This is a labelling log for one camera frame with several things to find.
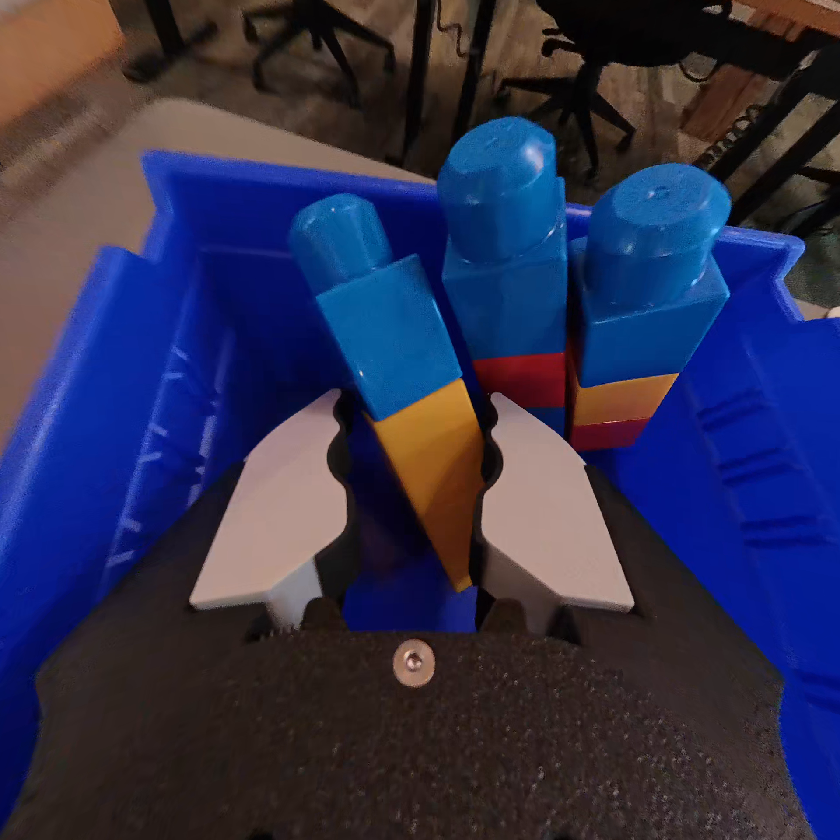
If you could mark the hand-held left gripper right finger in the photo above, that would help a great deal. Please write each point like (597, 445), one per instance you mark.
(551, 525)

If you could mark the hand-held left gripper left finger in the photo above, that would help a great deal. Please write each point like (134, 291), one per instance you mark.
(262, 525)

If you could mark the blue plastic bin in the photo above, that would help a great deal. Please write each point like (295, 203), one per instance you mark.
(98, 426)

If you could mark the blue mega block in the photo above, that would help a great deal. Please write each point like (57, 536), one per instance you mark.
(380, 328)

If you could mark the row of mega block towers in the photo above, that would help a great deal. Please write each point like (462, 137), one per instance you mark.
(512, 295)

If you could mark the wooden-edged desk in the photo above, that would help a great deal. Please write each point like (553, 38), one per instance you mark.
(787, 98)
(46, 52)
(420, 65)

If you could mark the black office chair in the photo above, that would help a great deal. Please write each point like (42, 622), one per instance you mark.
(315, 33)
(590, 39)

